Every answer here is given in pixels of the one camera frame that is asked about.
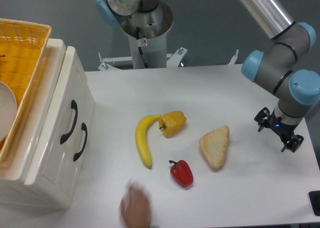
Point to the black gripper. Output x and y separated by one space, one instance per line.
291 141

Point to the white drawer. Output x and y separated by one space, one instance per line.
71 80
64 160

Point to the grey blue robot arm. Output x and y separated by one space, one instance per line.
297 91

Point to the white drawer cabinet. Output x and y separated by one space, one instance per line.
14 169

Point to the blurred human hand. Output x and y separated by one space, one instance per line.
135 207

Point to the triangular bread slice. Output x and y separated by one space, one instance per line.
214 146

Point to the black device at table edge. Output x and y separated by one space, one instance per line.
314 197

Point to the red bell pepper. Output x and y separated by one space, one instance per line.
181 173

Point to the yellow bell pepper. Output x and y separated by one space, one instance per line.
172 122

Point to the yellow banana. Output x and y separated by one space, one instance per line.
141 138

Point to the yellow woven basket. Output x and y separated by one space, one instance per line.
21 49

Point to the white bowl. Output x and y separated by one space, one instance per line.
8 109

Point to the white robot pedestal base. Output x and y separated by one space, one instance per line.
147 36

